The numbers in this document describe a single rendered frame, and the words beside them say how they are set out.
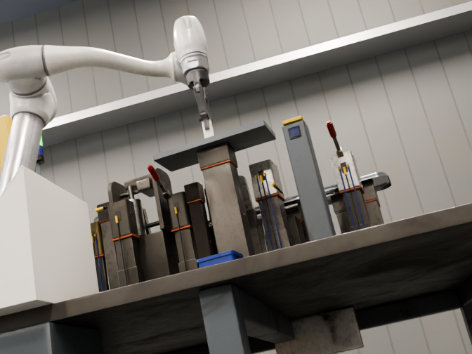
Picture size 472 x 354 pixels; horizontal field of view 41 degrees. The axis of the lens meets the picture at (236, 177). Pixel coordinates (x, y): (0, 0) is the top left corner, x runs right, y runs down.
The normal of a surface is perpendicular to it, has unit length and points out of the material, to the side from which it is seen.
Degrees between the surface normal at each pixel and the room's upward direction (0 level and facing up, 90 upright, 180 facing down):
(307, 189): 90
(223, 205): 90
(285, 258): 90
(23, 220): 90
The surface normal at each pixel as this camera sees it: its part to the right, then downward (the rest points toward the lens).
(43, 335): -0.20, -0.29
